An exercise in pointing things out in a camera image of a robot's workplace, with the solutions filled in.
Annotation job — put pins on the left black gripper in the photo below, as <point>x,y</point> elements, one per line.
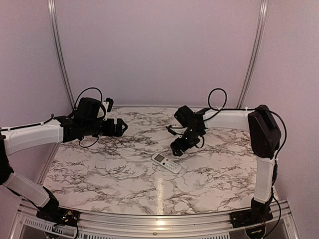
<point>110,130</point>

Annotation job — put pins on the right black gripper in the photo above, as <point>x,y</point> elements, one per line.
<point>184,146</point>

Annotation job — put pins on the white remote control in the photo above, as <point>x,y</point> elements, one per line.
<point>166,163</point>

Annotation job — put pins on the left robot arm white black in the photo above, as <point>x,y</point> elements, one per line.
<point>89,118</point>

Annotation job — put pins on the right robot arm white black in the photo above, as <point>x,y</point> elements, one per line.
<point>264,134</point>

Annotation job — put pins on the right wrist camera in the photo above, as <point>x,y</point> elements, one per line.
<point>170,130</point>

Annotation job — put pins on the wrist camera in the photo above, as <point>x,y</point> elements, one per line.
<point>107,105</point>
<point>170,130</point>

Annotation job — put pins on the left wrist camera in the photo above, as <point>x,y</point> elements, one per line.
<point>107,105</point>

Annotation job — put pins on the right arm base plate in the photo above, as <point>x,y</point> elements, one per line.
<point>249,217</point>

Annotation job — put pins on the left aluminium frame post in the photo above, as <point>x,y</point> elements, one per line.
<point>59,51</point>

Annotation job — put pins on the aluminium frame post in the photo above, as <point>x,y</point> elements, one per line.
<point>255,50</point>
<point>59,51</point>

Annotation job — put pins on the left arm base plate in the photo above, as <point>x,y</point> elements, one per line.
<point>61,216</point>

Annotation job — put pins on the front aluminium rail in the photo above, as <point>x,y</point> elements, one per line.
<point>94,225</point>

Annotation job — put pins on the right aluminium frame post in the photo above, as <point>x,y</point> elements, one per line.
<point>255,50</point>

